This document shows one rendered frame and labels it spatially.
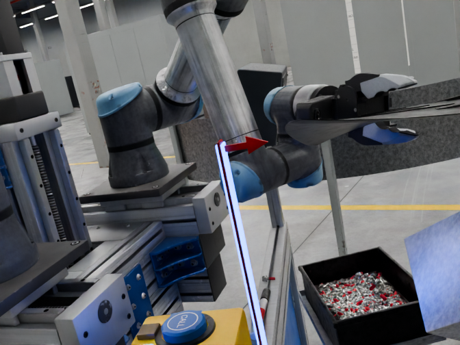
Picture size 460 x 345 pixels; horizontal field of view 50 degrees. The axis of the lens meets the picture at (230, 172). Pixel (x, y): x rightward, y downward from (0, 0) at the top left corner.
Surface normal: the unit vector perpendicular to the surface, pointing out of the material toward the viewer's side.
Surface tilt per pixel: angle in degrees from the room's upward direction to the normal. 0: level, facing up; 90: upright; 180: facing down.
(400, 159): 90
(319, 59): 90
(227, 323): 0
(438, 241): 55
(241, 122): 75
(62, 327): 90
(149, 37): 90
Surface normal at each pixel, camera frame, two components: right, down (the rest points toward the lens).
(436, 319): -0.83, -0.31
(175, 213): -0.32, 0.30
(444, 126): 0.09, 0.22
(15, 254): 0.78, -0.35
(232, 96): 0.33, -0.11
